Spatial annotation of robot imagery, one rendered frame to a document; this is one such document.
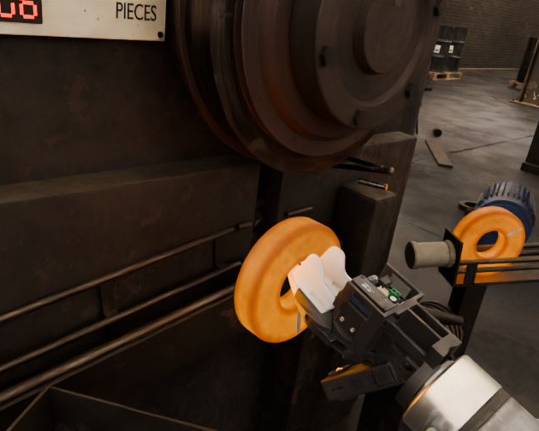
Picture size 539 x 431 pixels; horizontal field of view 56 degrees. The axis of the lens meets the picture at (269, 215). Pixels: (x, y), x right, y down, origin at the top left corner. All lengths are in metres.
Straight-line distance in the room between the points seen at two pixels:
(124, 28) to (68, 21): 0.07
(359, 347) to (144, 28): 0.50
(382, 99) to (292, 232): 0.30
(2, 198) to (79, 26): 0.23
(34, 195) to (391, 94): 0.52
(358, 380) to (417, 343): 0.08
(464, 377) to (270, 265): 0.22
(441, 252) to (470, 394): 0.66
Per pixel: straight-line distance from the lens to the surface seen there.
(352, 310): 0.54
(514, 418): 0.52
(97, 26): 0.72
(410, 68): 0.83
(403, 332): 0.53
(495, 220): 1.17
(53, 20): 0.70
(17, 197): 0.70
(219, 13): 0.65
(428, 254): 1.13
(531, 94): 9.72
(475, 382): 0.52
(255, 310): 0.58
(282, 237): 0.57
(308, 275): 0.58
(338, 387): 0.60
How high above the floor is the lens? 1.14
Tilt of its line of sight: 23 degrees down
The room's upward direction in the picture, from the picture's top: 8 degrees clockwise
